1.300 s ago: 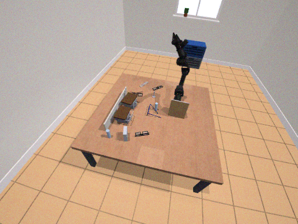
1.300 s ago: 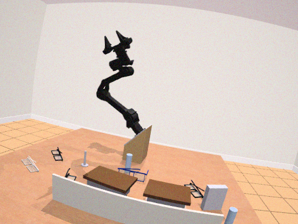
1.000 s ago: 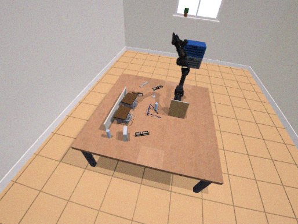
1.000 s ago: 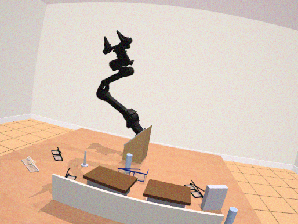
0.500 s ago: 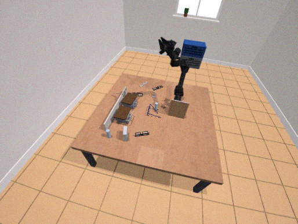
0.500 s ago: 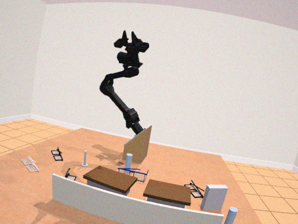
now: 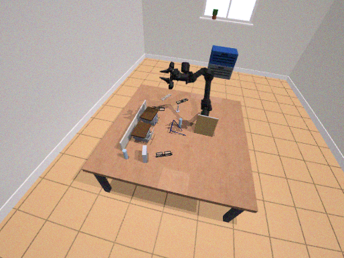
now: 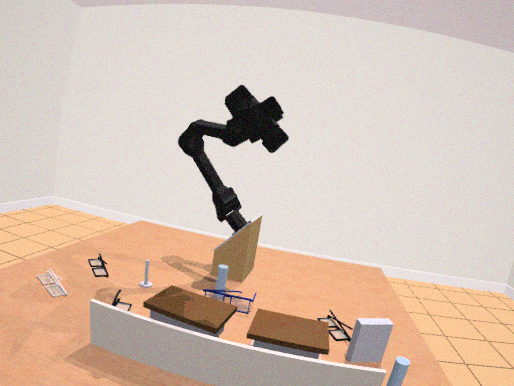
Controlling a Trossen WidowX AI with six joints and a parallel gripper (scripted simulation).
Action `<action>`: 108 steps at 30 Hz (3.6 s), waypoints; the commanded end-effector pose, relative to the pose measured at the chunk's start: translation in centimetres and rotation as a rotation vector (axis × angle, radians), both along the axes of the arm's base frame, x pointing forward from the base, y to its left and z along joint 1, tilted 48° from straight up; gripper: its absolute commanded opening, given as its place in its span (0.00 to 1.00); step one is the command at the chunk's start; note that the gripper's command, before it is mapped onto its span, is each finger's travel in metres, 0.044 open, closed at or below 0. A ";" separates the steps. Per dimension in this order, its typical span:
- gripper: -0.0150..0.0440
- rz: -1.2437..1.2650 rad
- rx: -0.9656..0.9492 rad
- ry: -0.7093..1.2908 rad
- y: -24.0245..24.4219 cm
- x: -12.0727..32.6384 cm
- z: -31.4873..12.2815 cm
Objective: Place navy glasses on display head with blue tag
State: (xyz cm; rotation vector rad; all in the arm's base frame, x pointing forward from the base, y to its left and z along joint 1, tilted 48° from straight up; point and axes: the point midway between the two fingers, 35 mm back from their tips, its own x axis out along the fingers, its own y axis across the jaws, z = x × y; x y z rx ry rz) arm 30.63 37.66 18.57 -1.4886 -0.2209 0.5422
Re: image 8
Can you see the light blue cylinder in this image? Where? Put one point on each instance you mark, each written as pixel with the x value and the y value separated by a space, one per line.
pixel 399 371
pixel 221 278

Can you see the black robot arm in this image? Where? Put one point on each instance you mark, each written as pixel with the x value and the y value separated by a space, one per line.
pixel 224 199

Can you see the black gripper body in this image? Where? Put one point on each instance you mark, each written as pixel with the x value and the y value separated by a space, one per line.
pixel 253 120

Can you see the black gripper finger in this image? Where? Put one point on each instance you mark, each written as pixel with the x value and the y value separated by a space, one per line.
pixel 247 105
pixel 264 133

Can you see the white curved panel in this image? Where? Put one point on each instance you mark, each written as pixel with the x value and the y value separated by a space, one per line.
pixel 214 360

